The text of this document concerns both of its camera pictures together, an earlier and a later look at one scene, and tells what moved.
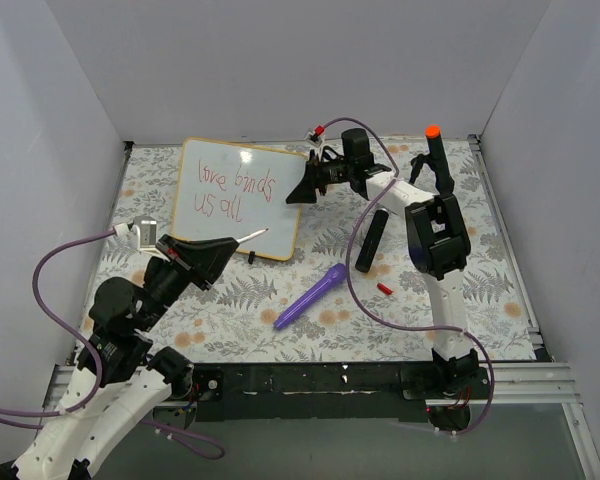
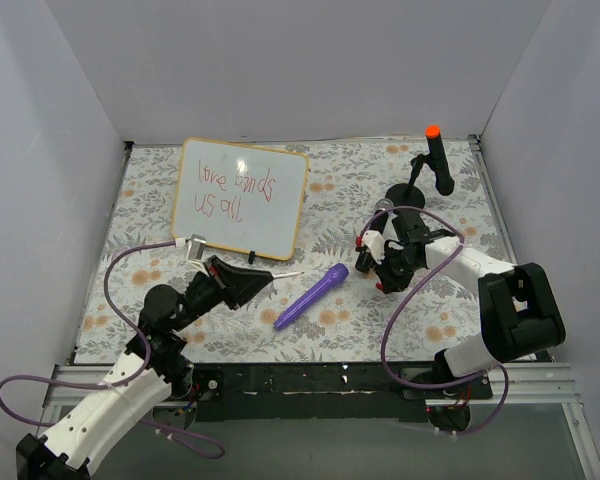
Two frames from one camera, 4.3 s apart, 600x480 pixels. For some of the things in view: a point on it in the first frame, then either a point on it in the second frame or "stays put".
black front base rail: (363, 391) stays put
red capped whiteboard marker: (251, 235) -> (287, 274)
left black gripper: (183, 262) -> (221, 282)
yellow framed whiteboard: (229, 190) stays put
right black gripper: (318, 173) -> (387, 265)
